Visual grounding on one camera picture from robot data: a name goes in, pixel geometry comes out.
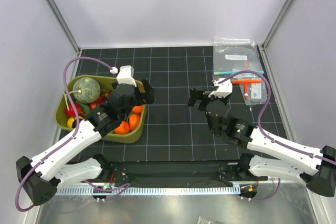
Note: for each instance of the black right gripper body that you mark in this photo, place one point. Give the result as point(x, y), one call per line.
point(205, 99)

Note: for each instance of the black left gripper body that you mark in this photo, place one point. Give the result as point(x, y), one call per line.
point(136, 100)

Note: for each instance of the orange toy tangerine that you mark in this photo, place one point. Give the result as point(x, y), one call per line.
point(122, 129)
point(134, 121)
point(137, 109)

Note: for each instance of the clear zip top bag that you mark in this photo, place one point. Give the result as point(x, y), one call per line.
point(234, 55)

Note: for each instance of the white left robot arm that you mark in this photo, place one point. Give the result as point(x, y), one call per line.
point(44, 174)

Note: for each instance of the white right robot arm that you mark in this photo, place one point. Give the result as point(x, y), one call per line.
point(314, 167)

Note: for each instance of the clear bag with orange tool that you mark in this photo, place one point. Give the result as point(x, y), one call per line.
point(251, 87)

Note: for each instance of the red toy strawberry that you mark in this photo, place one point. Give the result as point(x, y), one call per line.
point(100, 100)

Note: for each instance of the green toy melon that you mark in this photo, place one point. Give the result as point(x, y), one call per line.
point(86, 90)

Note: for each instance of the black grid mat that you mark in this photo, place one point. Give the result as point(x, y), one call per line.
point(172, 130)

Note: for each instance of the red toy radish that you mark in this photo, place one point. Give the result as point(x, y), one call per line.
point(69, 110)

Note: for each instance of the yellow toy fruit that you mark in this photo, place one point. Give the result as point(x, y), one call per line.
point(72, 122)

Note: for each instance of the olive green plastic bin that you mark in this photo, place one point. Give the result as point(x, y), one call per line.
point(98, 117)

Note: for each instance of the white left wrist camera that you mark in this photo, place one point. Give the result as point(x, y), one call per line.
point(125, 75)

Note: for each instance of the perforated metal rail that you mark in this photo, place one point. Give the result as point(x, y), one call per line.
point(86, 190)

